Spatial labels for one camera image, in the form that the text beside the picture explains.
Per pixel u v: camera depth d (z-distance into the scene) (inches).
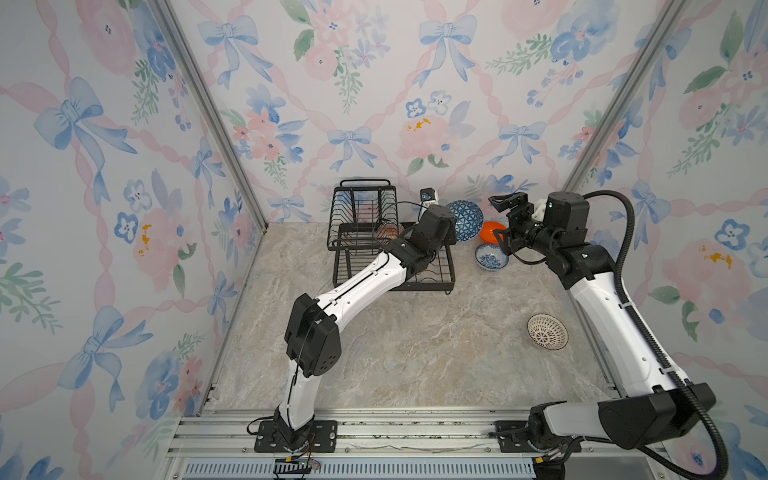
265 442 28.8
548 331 35.5
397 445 28.8
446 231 24.8
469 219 32.1
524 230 23.9
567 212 19.8
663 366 15.8
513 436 28.9
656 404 14.9
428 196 27.2
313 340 18.9
